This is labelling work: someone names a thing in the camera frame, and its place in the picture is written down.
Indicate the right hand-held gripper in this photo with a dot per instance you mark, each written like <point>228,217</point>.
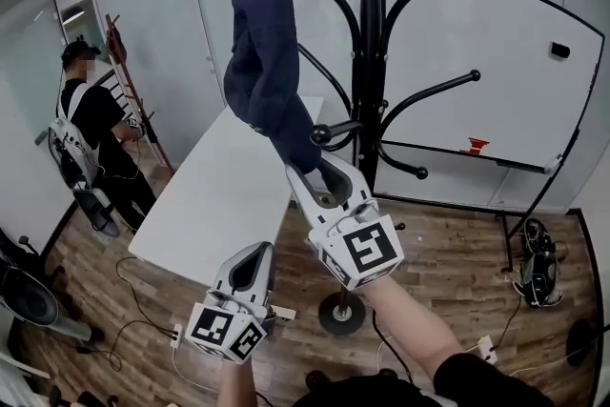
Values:
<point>367,252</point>

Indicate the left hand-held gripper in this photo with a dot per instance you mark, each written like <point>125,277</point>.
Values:
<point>214,329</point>

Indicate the blue cloth garment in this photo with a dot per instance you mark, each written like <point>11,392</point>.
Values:
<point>267,86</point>

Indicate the black coat rack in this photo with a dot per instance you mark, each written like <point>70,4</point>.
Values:
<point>368,62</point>

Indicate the person's right forearm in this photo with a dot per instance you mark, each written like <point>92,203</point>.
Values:
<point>410,324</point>

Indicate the person's left forearm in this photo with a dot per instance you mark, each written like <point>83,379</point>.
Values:
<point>238,386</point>

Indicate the wooden ladder rack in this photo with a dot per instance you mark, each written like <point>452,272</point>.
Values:
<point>131,86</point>

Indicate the white power strip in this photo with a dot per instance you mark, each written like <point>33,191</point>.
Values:
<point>176,334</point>
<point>286,313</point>
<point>486,345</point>

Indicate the white table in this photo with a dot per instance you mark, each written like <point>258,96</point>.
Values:
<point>224,186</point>

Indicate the red whiteboard object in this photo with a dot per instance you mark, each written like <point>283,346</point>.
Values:
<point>475,145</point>

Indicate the white whiteboard on black stand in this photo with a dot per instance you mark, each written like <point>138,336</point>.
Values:
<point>500,62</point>

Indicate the black office chair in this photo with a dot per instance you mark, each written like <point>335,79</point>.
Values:
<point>28,295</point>

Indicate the white backpack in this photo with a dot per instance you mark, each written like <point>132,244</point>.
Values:
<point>64,143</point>

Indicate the person's black shirt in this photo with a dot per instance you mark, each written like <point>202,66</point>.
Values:
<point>476,381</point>

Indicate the black whiteboard eraser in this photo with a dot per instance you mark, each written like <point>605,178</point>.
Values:
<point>560,49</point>

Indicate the black round base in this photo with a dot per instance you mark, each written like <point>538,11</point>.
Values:
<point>583,343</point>

